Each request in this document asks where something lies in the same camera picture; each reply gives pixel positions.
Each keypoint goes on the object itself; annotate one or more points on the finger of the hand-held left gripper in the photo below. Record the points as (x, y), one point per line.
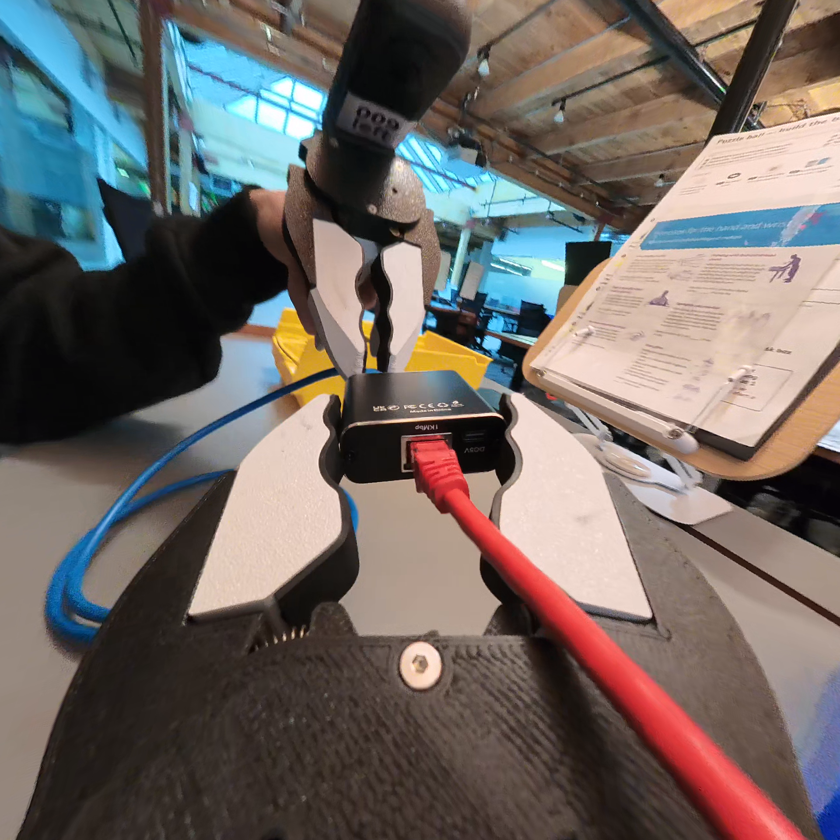
(334, 289)
(403, 295)

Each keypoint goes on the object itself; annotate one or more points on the white standing board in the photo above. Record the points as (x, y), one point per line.
(443, 270)
(471, 281)

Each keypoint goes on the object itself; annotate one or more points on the wooden document stand with paper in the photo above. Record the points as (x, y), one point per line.
(689, 315)

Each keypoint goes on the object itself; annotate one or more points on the person's left hand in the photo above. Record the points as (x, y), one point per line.
(269, 223)

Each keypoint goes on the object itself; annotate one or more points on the black office chair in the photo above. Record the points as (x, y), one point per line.
(124, 216)

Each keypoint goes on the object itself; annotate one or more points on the person's left forearm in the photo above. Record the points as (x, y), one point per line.
(118, 315)

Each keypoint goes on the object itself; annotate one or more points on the grey desk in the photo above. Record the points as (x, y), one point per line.
(26, 492)

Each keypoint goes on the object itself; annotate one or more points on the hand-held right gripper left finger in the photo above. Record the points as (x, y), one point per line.
(269, 518)

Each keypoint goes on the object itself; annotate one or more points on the black network splitter box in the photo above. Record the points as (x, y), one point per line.
(407, 394)

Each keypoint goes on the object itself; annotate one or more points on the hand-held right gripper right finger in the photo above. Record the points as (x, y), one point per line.
(564, 518)

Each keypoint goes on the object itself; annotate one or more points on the black monitor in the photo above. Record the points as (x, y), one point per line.
(589, 262)

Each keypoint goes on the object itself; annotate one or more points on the ceiling projector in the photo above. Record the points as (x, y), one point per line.
(466, 151)

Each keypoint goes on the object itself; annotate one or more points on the black metal pole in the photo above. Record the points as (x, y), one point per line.
(751, 65)

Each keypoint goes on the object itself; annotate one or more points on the yellow storage bin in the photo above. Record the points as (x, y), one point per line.
(295, 354)

